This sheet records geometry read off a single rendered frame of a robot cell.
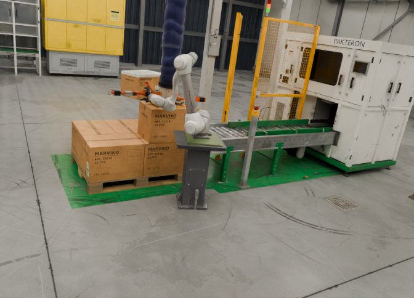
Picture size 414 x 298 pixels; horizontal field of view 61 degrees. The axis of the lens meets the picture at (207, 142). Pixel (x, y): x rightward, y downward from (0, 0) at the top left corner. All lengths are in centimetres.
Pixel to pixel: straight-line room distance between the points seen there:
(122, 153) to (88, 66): 761
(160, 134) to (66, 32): 750
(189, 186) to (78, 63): 810
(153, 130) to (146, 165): 42
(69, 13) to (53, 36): 76
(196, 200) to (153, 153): 75
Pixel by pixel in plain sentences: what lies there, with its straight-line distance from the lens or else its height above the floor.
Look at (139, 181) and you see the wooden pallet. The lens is 412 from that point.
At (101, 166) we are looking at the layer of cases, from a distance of 390.
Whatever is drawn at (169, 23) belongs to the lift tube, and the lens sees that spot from 394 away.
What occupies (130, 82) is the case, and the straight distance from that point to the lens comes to 585.
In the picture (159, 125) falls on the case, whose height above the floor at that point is 76.
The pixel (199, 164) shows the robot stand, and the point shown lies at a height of 50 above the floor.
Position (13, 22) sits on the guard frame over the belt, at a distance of 1092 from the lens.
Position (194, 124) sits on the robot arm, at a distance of 329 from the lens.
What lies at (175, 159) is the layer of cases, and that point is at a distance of 419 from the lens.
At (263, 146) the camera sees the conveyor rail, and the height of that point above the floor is 46.
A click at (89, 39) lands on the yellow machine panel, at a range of 1121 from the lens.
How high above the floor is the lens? 185
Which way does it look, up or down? 18 degrees down
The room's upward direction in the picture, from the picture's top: 7 degrees clockwise
